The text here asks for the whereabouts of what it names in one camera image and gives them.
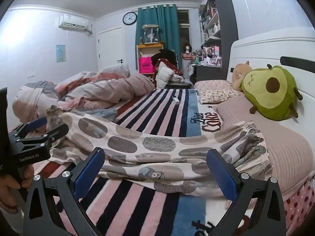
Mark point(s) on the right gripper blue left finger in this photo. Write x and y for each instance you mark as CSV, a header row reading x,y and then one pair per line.
x,y
42,216

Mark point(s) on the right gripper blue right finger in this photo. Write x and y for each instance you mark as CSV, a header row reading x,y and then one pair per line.
x,y
268,215

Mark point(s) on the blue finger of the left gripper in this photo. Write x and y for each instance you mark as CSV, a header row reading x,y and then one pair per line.
x,y
23,129
55,134

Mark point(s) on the bear print pajama pants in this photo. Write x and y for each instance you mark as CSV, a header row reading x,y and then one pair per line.
x,y
163,163

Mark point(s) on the person left hand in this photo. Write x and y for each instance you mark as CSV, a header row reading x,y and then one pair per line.
x,y
7,183

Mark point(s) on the pink ribbed pillow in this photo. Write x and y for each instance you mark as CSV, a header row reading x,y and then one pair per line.
x,y
289,152

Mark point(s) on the striped fleece bed blanket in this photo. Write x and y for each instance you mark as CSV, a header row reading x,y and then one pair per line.
x,y
124,207

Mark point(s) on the grey blue folded clothes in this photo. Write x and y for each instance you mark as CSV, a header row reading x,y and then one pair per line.
x,y
109,114

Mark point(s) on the pink striped crumpled duvet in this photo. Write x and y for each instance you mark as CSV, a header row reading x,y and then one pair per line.
x,y
84,91

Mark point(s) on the white room door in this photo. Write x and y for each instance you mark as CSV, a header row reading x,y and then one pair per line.
x,y
110,47

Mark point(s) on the green avocado plush toy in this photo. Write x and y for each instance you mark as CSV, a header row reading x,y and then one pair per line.
x,y
272,92

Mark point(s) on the pink shopping bag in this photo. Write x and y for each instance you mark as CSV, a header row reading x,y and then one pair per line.
x,y
145,65

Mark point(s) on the floral pink pillow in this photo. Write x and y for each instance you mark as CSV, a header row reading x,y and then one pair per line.
x,y
215,91

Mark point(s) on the yellow white shelf cabinet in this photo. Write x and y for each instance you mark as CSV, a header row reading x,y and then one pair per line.
x,y
148,50

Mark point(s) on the clothes pile on chair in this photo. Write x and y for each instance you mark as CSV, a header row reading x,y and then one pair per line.
x,y
166,69

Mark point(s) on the tan bear plush toy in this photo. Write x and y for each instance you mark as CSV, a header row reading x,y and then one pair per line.
x,y
238,74

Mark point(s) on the glass display case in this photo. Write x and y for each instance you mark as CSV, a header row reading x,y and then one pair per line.
x,y
151,33

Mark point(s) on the cluttered dark desk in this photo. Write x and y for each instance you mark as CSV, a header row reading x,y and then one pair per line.
x,y
206,64

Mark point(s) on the white bed headboard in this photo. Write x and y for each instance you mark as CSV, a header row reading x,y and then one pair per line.
x,y
293,49

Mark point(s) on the mannequin head with wig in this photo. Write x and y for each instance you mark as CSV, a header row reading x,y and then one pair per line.
x,y
187,51

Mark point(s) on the teal window curtain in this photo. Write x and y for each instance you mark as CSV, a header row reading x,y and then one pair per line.
x,y
166,17

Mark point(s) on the dark grey bookshelf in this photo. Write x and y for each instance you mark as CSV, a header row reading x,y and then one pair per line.
x,y
218,27

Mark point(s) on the blue wall poster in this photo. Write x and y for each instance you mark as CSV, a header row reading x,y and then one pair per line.
x,y
60,53

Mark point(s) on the white wall air conditioner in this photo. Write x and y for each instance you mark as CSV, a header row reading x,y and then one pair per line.
x,y
68,21

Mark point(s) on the round black wall clock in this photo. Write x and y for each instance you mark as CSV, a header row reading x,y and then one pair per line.
x,y
129,18

